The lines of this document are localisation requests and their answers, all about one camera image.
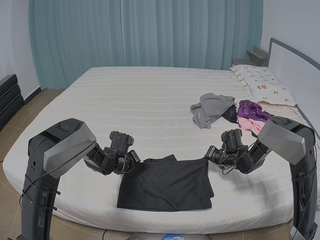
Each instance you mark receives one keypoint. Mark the white printed pillow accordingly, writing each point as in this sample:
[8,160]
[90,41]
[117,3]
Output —
[265,84]

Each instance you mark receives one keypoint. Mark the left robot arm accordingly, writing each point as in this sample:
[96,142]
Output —
[65,139]

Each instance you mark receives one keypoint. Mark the purple satin garment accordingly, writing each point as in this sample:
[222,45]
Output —
[251,110]

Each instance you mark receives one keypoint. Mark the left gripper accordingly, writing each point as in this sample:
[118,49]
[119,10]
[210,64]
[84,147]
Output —
[130,162]

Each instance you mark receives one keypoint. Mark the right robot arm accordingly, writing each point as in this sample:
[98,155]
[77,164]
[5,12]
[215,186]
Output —
[282,139]

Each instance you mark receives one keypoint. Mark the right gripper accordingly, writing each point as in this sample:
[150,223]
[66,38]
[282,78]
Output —
[216,156]

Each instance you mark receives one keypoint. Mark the black chest of drawers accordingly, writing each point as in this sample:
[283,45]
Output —
[10,96]

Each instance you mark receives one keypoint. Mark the blue-green curtain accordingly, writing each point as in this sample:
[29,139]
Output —
[75,34]
[192,26]

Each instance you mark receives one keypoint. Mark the black T-shirt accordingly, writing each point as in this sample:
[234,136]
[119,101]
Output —
[165,184]

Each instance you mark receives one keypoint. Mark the black shiny garment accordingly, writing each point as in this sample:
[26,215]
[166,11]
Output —
[230,114]

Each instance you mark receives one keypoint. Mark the grey garment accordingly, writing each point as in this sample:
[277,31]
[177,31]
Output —
[212,106]

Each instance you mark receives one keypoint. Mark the pink garment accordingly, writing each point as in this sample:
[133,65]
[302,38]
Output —
[247,125]

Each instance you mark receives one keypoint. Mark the grey bedside table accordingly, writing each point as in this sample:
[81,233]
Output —
[240,61]

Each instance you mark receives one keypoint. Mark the bed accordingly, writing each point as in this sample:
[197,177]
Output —
[125,96]

